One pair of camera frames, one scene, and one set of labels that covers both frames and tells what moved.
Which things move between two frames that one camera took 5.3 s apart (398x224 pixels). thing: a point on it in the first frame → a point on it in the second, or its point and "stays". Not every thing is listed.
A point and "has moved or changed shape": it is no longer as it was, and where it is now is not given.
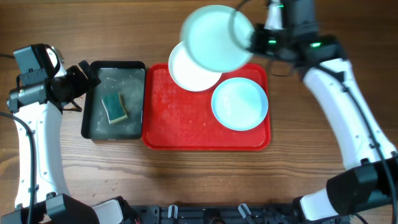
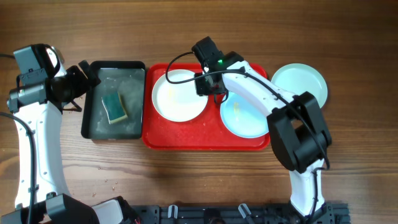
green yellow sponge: x=115 y=110 stays
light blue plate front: x=216 y=37 → x=297 y=78
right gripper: x=257 y=32 → x=202 y=90
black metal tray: x=114 y=108 stays
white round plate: x=187 y=74 has moved or changed shape
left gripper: x=83 y=84 stays
